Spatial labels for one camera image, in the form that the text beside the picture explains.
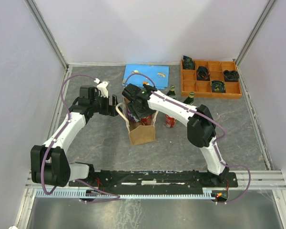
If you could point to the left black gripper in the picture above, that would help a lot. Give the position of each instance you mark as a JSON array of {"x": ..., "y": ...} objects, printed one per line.
[{"x": 110, "y": 109}]

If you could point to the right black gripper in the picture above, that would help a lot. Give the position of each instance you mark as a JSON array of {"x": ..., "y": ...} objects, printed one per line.
[{"x": 139, "y": 115}]

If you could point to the purple soda can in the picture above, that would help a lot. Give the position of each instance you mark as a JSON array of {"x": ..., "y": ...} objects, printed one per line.
[{"x": 132, "y": 117}]

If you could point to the red cola can front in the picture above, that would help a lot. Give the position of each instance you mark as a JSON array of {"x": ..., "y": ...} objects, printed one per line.
[{"x": 147, "y": 120}]

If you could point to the red cola can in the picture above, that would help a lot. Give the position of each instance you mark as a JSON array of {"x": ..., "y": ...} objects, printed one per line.
[
  {"x": 170, "y": 122},
  {"x": 147, "y": 120}
]

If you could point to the burlap canvas tote bag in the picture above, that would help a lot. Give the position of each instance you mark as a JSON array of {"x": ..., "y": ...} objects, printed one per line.
[{"x": 138, "y": 134}]

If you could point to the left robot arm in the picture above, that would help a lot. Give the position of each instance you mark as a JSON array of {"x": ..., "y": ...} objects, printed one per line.
[{"x": 49, "y": 163}]

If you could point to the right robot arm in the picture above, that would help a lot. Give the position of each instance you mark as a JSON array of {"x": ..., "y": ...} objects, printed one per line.
[{"x": 198, "y": 121}]

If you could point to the blue patterned folded cloth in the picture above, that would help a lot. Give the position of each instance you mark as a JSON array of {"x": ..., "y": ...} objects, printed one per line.
[{"x": 158, "y": 74}]

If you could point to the green glass bottle left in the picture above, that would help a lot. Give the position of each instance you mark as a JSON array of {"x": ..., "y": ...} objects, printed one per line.
[{"x": 171, "y": 93}]

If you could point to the green glass bottle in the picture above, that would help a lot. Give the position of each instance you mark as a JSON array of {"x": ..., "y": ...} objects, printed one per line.
[
  {"x": 171, "y": 93},
  {"x": 190, "y": 99}
]

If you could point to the red cola can rear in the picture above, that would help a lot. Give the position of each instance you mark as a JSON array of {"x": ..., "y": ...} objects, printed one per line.
[{"x": 170, "y": 122}]

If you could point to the green glass bottle right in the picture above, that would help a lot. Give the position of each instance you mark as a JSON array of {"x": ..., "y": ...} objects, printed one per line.
[{"x": 190, "y": 99}]

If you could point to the dark rolled item top-left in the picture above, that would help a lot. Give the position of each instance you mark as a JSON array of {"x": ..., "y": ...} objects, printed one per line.
[{"x": 188, "y": 63}]

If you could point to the dark rolled item middle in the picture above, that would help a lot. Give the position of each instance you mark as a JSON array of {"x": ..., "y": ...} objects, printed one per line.
[{"x": 203, "y": 73}]

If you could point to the orange compartment tray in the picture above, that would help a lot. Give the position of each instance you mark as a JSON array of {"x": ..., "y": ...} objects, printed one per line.
[{"x": 189, "y": 82}]

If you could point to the dark rolled item bottom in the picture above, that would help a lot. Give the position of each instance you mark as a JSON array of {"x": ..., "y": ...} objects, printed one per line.
[{"x": 218, "y": 86}]

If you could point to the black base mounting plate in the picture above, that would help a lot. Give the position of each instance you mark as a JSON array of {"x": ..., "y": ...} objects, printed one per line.
[{"x": 148, "y": 190}]

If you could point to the dark rolled item right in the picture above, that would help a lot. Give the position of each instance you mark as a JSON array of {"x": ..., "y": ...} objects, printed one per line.
[{"x": 231, "y": 76}]

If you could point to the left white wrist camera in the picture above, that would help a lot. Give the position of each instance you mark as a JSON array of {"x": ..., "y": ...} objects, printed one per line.
[{"x": 102, "y": 87}]

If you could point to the aluminium frame rail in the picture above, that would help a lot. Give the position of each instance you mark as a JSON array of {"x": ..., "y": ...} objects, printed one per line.
[{"x": 238, "y": 180}]

